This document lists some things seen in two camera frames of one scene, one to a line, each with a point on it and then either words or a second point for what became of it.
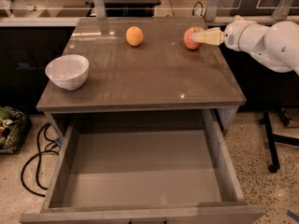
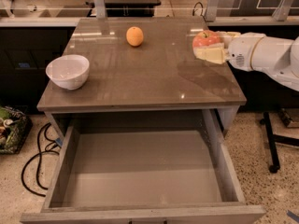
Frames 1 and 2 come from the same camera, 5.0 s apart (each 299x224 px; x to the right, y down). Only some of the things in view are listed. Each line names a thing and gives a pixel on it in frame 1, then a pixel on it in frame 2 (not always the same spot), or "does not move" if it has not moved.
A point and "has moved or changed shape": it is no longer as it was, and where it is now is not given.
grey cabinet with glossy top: [143, 64] does not move
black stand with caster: [272, 138] does not move
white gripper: [232, 36] -> [241, 50]
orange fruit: [134, 35] does not move
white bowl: [67, 71] does not move
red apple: [188, 40] has moved or changed shape
